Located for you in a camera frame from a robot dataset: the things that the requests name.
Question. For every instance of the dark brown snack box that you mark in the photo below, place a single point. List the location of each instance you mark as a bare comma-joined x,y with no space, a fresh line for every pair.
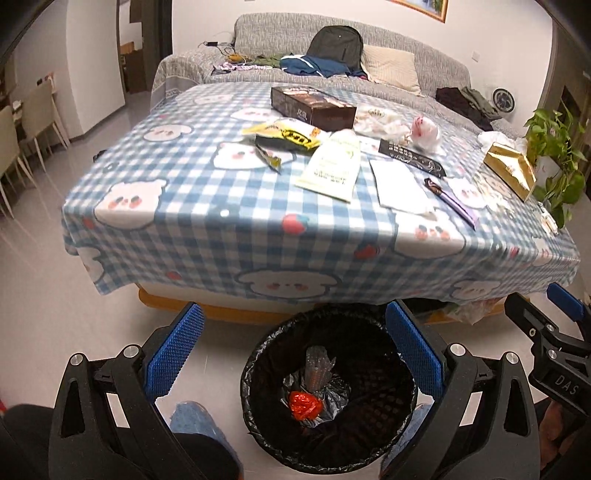
313,107

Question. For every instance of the beige cushion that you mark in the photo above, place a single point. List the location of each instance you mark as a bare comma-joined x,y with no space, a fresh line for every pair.
391,67

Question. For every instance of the white drawstring pouch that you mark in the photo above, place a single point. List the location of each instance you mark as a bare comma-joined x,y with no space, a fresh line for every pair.
381,123

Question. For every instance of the clear red-print plastic bag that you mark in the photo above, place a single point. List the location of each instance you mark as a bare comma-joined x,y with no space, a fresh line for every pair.
425,134

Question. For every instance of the black bin with liner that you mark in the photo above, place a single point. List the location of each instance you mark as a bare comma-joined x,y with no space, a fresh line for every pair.
366,404

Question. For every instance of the red crumpled wrapper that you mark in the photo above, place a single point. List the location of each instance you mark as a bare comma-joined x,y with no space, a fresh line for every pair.
304,406

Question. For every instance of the framed wall picture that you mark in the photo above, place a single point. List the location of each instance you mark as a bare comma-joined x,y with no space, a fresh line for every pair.
436,9

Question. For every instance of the blue jacket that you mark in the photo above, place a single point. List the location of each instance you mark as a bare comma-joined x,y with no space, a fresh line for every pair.
304,65

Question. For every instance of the striped purple cloth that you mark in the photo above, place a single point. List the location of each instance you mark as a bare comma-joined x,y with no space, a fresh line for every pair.
226,68

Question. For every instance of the small black desk fan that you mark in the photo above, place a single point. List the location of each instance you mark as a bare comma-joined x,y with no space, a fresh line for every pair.
503,100

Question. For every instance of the dark green backpack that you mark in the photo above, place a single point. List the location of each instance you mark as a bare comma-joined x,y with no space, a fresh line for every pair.
340,43

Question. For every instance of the yellow black torn wrapper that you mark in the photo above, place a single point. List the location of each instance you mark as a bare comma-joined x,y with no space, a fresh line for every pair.
271,160

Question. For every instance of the black printed wrapper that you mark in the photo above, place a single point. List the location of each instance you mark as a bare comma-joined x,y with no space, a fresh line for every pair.
412,158

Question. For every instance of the plastic bag under table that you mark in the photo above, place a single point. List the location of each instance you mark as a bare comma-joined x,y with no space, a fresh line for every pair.
470,313

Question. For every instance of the gold foil bag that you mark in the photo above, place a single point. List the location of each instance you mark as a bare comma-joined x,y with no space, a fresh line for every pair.
513,168

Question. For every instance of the person's right hand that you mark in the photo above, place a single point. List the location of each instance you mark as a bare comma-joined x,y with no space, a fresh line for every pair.
550,429

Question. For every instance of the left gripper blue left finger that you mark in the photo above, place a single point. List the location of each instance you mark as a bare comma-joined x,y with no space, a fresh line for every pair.
168,348

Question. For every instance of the grey fabric sofa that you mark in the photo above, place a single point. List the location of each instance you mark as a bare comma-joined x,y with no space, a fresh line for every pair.
291,34

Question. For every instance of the blue checkered bear tablecloth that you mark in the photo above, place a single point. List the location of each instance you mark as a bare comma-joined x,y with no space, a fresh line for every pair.
183,200

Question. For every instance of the beige dining chair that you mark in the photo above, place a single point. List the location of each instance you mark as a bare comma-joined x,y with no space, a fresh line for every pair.
39,115

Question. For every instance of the wooden coffee table frame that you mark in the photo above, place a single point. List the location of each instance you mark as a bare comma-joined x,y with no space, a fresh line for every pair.
233,309

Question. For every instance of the clear crumpled plastic wrapper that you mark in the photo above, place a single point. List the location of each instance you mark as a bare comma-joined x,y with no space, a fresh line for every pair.
317,378

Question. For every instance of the green potted plant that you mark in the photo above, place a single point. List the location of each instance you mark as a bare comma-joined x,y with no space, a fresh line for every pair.
551,149

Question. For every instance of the white paper sheet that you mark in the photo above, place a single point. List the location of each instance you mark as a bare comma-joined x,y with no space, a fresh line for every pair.
398,188

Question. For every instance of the white cream tube pouch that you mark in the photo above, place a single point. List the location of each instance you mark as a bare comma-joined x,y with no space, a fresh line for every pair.
334,167

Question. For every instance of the yellow white snack bag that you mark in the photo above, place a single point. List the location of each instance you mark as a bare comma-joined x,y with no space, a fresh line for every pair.
287,134

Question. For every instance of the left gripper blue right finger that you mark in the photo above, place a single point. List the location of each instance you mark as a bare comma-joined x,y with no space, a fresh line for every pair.
421,357

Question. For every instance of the dark clothes pile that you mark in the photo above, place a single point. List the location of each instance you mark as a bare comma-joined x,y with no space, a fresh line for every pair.
469,103

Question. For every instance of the white crumpled tissue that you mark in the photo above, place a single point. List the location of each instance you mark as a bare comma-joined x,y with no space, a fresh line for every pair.
487,139

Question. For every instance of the olive green cloth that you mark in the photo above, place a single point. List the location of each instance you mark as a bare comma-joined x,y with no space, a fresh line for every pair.
272,61

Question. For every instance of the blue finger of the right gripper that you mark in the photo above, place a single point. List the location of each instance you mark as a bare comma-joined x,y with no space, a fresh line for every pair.
532,322
566,302

